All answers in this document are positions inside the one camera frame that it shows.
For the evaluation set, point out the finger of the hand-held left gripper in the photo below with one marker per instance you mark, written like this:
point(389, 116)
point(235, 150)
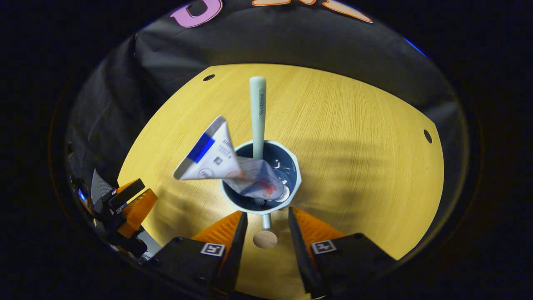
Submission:
point(139, 212)
point(127, 195)

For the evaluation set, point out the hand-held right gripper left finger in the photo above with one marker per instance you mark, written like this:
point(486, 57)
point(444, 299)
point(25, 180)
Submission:
point(231, 258)

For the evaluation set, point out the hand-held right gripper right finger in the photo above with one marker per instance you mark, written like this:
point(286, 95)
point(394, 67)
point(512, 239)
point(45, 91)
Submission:
point(304, 258)

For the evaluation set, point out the pale green cup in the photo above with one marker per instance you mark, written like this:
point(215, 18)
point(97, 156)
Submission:
point(291, 175)

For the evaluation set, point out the white toothpaste tube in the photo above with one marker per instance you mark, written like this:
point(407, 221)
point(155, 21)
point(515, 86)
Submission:
point(208, 160)

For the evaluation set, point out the pale green toothbrush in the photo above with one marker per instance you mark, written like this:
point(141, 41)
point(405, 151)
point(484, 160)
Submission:
point(258, 112)

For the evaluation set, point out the wooden desktop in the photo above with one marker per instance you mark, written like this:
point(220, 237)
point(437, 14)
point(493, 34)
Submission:
point(354, 166)

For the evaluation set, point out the black backdrop cloth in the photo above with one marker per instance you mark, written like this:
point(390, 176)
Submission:
point(291, 41)

